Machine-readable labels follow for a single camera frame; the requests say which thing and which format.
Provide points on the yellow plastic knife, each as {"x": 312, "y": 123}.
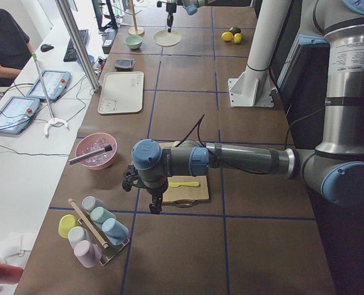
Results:
{"x": 184, "y": 184}

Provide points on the pink bowl with ice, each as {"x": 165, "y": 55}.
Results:
{"x": 93, "y": 142}

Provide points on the green lime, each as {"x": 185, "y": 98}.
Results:
{"x": 235, "y": 30}

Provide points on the grey blue cup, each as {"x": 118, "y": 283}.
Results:
{"x": 89, "y": 203}

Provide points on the white cup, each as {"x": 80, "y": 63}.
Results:
{"x": 78, "y": 234}

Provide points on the yellow lemon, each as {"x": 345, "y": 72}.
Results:
{"x": 227, "y": 36}
{"x": 237, "y": 38}

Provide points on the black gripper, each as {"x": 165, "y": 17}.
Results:
{"x": 170, "y": 9}
{"x": 155, "y": 192}

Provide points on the black computer mouse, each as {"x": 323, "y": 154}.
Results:
{"x": 46, "y": 47}

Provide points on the light blue cup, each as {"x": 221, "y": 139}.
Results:
{"x": 115, "y": 231}

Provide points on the white bear tray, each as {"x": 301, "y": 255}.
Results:
{"x": 121, "y": 93}

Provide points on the red bottle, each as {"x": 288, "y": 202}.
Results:
{"x": 10, "y": 274}

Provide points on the green bowl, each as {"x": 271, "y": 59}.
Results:
{"x": 133, "y": 42}

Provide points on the metal scoop black tip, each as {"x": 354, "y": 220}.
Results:
{"x": 90, "y": 154}

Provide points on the cream round plate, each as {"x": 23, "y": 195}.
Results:
{"x": 167, "y": 39}

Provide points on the yellow cup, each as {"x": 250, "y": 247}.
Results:
{"x": 66, "y": 223}

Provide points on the aluminium frame post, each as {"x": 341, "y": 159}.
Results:
{"x": 71, "y": 26}

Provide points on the teach pendant near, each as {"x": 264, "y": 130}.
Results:
{"x": 17, "y": 114}

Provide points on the yellow lemon upper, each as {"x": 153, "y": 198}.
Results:
{"x": 227, "y": 36}

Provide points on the cup rack with dowel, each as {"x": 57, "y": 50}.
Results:
{"x": 108, "y": 250}

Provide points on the wooden mug tree stand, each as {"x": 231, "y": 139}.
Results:
{"x": 135, "y": 29}

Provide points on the teach pendant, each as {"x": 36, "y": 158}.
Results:
{"x": 56, "y": 83}
{"x": 17, "y": 114}

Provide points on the white stand with rod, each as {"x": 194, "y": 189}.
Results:
{"x": 53, "y": 121}

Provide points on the mint green cup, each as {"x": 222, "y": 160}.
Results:
{"x": 99, "y": 215}

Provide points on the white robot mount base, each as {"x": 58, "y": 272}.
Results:
{"x": 253, "y": 87}

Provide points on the teach pendant far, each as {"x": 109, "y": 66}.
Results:
{"x": 56, "y": 83}

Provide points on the wooden cutting board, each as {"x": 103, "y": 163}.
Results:
{"x": 187, "y": 196}

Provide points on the person in black shirt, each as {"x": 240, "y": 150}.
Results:
{"x": 15, "y": 48}

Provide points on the grey purple folded cloth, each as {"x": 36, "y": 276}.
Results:
{"x": 124, "y": 64}

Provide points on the pink cup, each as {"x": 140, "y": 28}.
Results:
{"x": 87, "y": 253}

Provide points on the yellow lemon lower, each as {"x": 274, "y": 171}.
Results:
{"x": 237, "y": 38}

